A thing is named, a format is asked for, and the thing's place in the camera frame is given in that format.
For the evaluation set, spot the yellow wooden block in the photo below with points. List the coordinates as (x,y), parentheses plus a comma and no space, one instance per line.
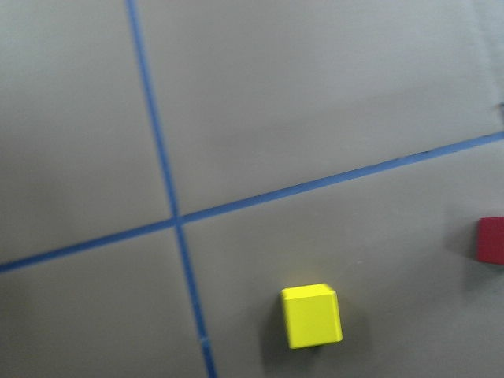
(311,315)

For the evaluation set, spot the red wooden block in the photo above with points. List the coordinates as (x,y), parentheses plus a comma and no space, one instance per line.
(490,240)

